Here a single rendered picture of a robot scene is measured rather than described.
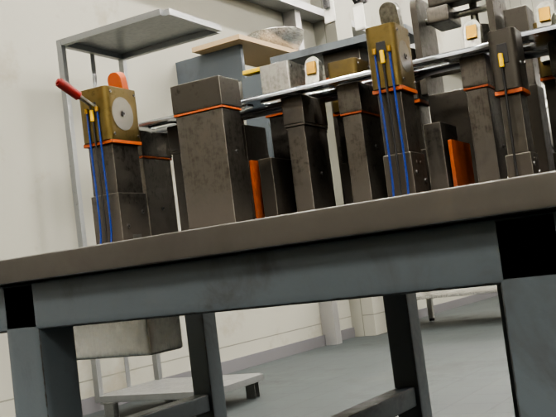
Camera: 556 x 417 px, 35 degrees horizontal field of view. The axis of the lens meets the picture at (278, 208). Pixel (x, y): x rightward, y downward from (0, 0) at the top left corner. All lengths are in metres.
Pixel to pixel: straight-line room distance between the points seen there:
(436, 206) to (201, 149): 0.84
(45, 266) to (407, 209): 0.61
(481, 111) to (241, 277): 0.69
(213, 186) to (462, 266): 0.81
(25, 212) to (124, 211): 2.77
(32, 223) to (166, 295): 3.38
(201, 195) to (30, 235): 2.90
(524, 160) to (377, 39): 0.34
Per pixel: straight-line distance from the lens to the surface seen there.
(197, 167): 1.81
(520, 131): 1.57
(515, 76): 1.57
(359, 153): 1.81
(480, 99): 1.74
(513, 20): 1.99
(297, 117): 1.87
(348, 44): 2.20
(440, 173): 1.74
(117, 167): 1.91
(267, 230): 1.16
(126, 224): 1.90
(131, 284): 1.36
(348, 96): 1.83
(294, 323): 6.54
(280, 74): 2.10
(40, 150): 4.79
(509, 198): 1.03
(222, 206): 1.78
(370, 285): 1.14
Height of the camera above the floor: 0.63
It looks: 4 degrees up
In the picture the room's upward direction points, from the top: 7 degrees counter-clockwise
